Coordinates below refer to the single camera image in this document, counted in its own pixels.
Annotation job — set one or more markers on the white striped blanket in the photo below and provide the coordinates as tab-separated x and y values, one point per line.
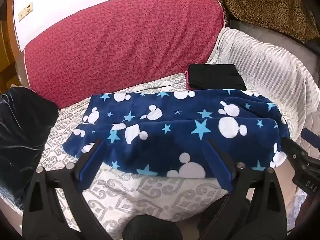
270	65

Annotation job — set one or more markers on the white grey patterned bedsheet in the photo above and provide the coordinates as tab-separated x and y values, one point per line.
140	197

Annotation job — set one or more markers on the wooden furniture piece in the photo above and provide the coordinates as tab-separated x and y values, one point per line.
7	42

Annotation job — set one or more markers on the black and pink folded cloth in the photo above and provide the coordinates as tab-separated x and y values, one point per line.
215	76

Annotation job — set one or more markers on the beige wall switch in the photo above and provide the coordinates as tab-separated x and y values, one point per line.
25	11

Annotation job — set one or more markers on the navy mouse-print fleece blanket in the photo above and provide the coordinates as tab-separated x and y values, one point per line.
175	130

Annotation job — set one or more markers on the red patterned pillow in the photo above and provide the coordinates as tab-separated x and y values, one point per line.
120	47

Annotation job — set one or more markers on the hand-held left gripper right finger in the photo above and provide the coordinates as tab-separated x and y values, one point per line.
221	166

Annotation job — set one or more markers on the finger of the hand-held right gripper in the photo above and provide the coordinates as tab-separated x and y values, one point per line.
293	148
308	135

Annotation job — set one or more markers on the dark velvet pillow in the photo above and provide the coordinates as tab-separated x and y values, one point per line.
22	135

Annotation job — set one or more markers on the leopard print cloth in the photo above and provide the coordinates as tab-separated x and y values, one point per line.
265	2

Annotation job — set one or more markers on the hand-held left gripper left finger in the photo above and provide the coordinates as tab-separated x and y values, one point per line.
88	165

